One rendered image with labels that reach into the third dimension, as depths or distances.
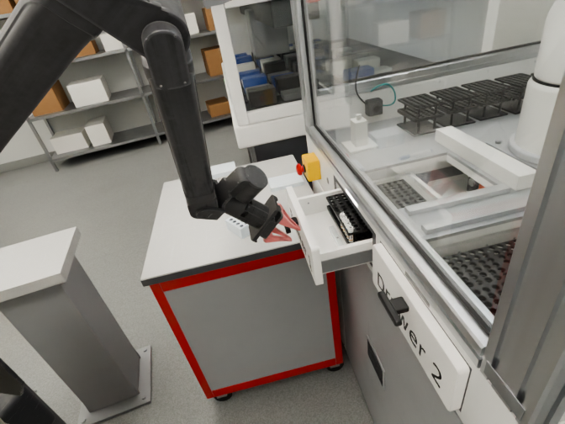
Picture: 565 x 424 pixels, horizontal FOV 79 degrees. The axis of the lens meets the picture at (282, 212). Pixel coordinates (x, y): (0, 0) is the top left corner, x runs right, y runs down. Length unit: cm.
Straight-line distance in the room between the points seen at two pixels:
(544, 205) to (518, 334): 15
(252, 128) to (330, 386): 114
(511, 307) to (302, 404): 122
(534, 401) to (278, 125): 135
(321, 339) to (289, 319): 18
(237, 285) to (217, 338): 25
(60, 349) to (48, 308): 20
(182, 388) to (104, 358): 37
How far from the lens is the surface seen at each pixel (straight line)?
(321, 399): 157
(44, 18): 41
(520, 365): 47
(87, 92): 448
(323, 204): 98
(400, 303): 64
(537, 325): 41
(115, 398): 181
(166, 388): 178
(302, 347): 139
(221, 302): 115
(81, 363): 163
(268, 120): 158
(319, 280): 78
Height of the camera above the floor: 139
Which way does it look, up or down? 33 degrees down
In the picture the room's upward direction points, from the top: 10 degrees counter-clockwise
